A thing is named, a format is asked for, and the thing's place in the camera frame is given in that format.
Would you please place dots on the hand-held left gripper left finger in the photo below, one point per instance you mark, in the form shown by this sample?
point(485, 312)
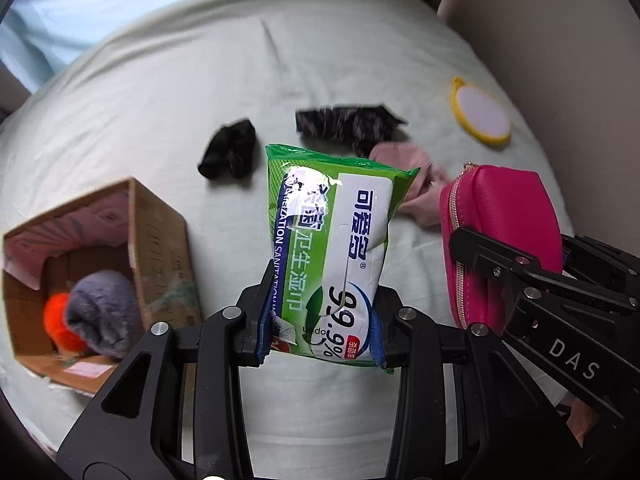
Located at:
point(262, 336)

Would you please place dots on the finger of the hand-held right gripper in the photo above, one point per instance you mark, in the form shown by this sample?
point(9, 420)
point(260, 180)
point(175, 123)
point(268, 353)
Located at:
point(600, 260)
point(500, 260)

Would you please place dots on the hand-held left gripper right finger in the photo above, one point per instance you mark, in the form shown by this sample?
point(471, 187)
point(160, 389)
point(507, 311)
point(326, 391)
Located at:
point(382, 356)

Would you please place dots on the magenta zip pouch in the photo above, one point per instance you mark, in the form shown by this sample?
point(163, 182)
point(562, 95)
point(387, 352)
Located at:
point(500, 210)

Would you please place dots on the green wet wipes packet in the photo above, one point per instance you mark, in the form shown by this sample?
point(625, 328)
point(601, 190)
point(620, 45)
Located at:
point(330, 255)

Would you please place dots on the cardboard box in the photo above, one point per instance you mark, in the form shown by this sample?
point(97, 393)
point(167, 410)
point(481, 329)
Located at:
point(160, 240)

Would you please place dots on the pale pink cloth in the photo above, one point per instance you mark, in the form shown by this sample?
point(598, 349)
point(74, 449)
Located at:
point(425, 185)

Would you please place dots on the yellow round mirror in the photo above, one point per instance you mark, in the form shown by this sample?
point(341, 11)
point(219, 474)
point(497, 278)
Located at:
point(482, 110)

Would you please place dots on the grey plush cloth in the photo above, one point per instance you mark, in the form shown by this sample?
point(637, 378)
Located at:
point(102, 310)

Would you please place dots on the black sock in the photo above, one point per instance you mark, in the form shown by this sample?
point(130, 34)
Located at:
point(227, 150)

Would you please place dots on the orange plush ball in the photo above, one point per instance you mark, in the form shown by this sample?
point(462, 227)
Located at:
point(57, 322)

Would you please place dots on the dark patterned cloth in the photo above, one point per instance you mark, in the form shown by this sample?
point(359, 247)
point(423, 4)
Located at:
point(345, 122)

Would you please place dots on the pale green bed sheet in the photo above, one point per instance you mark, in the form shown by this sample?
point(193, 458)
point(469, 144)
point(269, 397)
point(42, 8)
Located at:
point(200, 85)

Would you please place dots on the light blue cloth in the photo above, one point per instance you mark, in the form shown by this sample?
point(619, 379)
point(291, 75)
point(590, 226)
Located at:
point(100, 5)

